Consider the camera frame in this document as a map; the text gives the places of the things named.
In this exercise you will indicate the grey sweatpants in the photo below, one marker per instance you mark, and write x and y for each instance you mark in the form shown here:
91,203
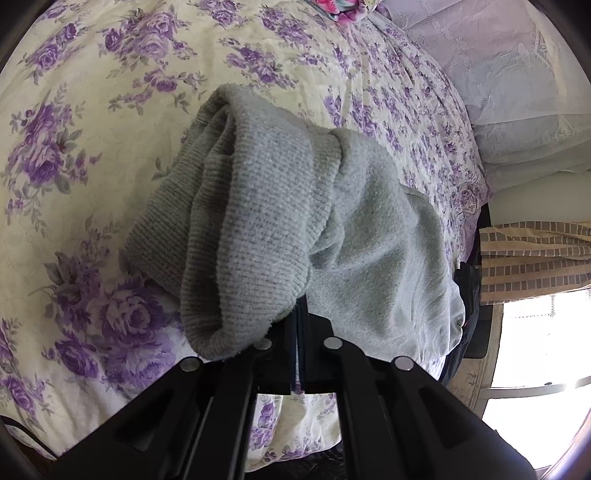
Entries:
261,209

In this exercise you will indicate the purple floral bedspread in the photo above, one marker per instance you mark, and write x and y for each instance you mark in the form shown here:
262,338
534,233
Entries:
96,101

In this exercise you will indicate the beige checkered curtain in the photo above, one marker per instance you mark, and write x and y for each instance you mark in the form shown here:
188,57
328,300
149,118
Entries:
528,259

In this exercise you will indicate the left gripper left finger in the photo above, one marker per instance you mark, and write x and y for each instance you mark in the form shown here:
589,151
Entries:
192,423

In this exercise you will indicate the folded teal floral quilt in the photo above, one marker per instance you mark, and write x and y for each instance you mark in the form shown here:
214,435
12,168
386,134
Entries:
346,11

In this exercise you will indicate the black garment at bedside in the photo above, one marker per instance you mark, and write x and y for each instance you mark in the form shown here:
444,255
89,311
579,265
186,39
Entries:
475,332

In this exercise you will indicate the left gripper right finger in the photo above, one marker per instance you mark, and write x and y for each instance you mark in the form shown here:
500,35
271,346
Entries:
398,422

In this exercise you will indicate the window with white frame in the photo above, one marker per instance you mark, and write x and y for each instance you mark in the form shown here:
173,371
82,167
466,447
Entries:
539,397

